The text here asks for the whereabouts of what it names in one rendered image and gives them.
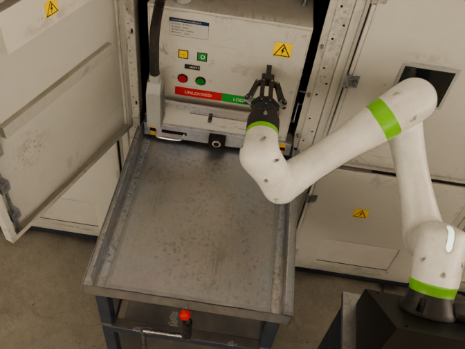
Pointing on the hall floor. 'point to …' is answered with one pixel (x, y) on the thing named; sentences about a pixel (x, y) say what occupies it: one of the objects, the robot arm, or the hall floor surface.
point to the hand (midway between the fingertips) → (268, 75)
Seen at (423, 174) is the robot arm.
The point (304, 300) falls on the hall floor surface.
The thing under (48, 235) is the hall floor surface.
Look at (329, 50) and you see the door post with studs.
